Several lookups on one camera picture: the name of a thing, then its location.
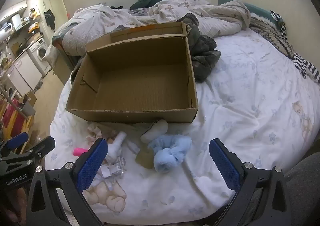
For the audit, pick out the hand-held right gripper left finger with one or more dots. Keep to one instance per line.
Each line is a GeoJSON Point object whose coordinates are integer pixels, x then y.
{"type": "Point", "coordinates": [91, 163]}

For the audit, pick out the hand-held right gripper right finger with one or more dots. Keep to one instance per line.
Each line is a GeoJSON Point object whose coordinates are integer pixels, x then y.
{"type": "Point", "coordinates": [225, 163]}

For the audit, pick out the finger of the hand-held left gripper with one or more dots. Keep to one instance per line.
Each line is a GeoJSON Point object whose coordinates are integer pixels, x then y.
{"type": "Point", "coordinates": [45, 146]}
{"type": "Point", "coordinates": [17, 140]}

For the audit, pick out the pink soft toy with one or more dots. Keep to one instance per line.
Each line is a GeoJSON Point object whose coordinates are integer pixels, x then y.
{"type": "Point", "coordinates": [80, 152]}

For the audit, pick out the clear plastic packet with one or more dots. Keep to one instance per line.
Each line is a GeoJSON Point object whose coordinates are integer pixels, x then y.
{"type": "Point", "coordinates": [113, 167]}

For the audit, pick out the pink and white sock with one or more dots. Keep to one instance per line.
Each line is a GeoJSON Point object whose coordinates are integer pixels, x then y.
{"type": "Point", "coordinates": [116, 146]}

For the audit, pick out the white floral cloth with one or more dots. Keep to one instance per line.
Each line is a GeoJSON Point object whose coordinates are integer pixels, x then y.
{"type": "Point", "coordinates": [101, 131]}

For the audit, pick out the light blue fluffy sock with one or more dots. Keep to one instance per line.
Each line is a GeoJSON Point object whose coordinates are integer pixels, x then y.
{"type": "Point", "coordinates": [167, 152]}

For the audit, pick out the brown cardboard box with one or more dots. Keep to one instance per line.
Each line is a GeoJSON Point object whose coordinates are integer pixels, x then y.
{"type": "Point", "coordinates": [140, 86]}

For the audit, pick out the red and wooden rack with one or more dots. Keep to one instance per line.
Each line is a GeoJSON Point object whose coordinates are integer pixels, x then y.
{"type": "Point", "coordinates": [10, 116]}

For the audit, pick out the cardboard box on floor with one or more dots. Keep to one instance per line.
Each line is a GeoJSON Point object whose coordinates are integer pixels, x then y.
{"type": "Point", "coordinates": [29, 102]}

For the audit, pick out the small brown cardboard piece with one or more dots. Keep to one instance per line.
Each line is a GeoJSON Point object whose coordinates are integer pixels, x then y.
{"type": "Point", "coordinates": [145, 158]}

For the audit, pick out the white cabinet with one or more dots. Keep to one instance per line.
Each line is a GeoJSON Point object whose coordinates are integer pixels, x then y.
{"type": "Point", "coordinates": [22, 73]}

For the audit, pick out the person's grey trouser leg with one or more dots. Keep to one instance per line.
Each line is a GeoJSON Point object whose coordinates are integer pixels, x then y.
{"type": "Point", "coordinates": [305, 181]}

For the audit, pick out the white washing machine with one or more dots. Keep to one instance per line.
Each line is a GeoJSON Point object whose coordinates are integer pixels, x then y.
{"type": "Point", "coordinates": [38, 53]}

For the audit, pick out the white kitchen appliance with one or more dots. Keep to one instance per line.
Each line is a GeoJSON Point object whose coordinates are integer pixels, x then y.
{"type": "Point", "coordinates": [6, 27]}

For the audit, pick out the dark green camouflage garment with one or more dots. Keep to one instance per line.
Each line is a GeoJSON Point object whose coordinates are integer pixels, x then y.
{"type": "Point", "coordinates": [203, 51]}

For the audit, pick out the black hanging garment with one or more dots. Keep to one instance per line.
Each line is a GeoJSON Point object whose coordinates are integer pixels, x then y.
{"type": "Point", "coordinates": [50, 18]}

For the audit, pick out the patterned knitted blanket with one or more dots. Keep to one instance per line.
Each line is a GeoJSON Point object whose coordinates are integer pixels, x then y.
{"type": "Point", "coordinates": [280, 38]}

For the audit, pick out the black white checkered item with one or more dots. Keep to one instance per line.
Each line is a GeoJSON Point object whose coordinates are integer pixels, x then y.
{"type": "Point", "coordinates": [277, 18]}

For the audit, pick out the green pillow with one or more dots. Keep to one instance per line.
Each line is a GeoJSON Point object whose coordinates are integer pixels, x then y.
{"type": "Point", "coordinates": [257, 11]}

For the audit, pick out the bear print quilt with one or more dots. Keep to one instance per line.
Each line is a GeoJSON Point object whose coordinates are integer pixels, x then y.
{"type": "Point", "coordinates": [155, 11]}

